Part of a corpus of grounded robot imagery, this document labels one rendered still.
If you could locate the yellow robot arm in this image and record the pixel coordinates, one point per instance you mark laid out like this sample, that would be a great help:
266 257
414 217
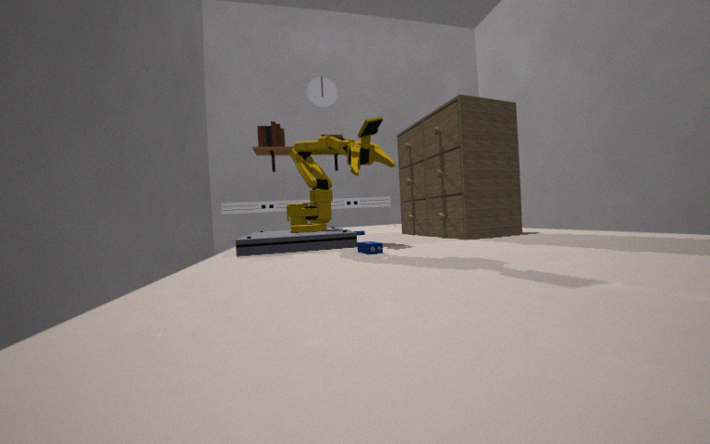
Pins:
320 196

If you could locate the brown wooden chest of drawers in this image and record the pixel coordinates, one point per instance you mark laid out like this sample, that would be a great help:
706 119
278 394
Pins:
490 168

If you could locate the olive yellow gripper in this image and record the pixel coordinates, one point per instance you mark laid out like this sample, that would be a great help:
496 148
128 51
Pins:
364 152

